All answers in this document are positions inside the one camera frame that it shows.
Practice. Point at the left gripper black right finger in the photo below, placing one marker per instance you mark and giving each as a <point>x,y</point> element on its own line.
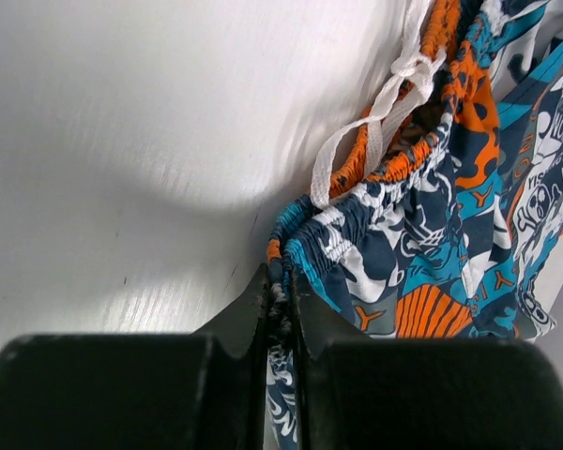
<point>359,392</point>

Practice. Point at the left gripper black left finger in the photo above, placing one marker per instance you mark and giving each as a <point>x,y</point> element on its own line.
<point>203,390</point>

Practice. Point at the blue orange patterned shorts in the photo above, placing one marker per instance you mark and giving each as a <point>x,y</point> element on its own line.
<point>432,215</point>

